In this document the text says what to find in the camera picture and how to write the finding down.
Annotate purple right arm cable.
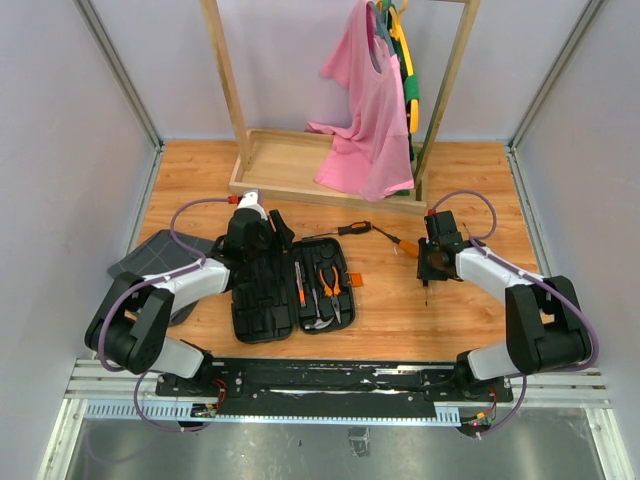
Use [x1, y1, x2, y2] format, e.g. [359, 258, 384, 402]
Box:
[429, 189, 601, 441]

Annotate claw hammer black grip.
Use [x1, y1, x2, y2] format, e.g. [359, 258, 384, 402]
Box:
[300, 289, 338, 333]

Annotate black plastic tool case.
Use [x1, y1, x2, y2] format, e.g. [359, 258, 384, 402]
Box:
[231, 238, 356, 344]

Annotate aluminium frame post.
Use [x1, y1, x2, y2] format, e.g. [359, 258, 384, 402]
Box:
[507, 0, 609, 151]
[72, 0, 164, 151]

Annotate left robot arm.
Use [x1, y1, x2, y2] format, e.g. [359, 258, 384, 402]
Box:
[84, 189, 294, 396]

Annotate grey cable duct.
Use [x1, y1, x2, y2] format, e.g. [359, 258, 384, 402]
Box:
[85, 400, 462, 427]

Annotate dark grey folded cloth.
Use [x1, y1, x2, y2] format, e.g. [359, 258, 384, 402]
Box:
[107, 229, 214, 327]

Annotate black orange screwdriver handle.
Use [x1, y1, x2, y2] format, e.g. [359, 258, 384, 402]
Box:
[302, 221, 372, 240]

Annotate green yellow hangers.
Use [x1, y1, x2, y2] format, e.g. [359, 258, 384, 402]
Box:
[377, 1, 420, 163]

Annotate left aluminium frame post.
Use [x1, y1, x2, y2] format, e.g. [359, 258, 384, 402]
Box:
[72, 0, 164, 151]

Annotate orange grid handle tool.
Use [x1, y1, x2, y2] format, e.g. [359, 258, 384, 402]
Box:
[372, 225, 419, 258]

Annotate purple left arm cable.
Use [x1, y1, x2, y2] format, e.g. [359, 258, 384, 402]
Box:
[97, 196, 234, 434]

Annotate wooden clothes rack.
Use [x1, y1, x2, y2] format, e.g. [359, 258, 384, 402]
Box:
[200, 1, 480, 214]

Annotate orange black pliers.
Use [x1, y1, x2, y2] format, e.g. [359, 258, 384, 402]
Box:
[320, 265, 341, 324]

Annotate silver orange utility knife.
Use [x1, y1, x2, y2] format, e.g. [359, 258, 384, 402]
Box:
[294, 261, 306, 307]

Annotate pink t-shirt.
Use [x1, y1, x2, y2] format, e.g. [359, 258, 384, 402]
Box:
[306, 1, 415, 202]

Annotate right aluminium frame post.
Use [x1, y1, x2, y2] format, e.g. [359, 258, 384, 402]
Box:
[507, 0, 609, 151]

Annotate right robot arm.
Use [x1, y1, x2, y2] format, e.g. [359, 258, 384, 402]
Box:
[417, 210, 599, 400]

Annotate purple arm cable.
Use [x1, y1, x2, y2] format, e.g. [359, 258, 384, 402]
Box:
[429, 189, 601, 441]
[97, 196, 234, 434]

